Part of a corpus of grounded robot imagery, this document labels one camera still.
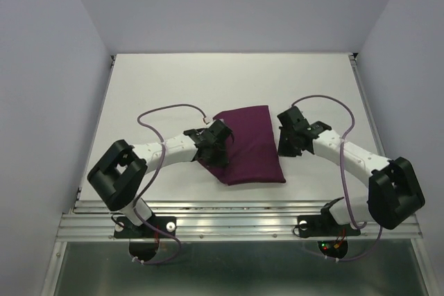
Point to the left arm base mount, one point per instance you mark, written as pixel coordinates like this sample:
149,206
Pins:
145,245

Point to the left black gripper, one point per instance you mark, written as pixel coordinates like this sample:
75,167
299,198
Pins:
218,161

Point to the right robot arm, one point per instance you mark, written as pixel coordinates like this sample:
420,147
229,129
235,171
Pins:
394,192

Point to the aluminium rail frame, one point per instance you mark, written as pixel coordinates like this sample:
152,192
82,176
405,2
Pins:
238,240

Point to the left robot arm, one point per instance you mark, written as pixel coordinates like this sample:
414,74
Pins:
118,174

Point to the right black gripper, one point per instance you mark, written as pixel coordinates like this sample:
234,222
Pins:
282,149

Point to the purple cloth drape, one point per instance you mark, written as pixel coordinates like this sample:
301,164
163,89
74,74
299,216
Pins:
252,153

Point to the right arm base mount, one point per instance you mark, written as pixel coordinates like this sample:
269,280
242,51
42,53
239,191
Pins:
333,243

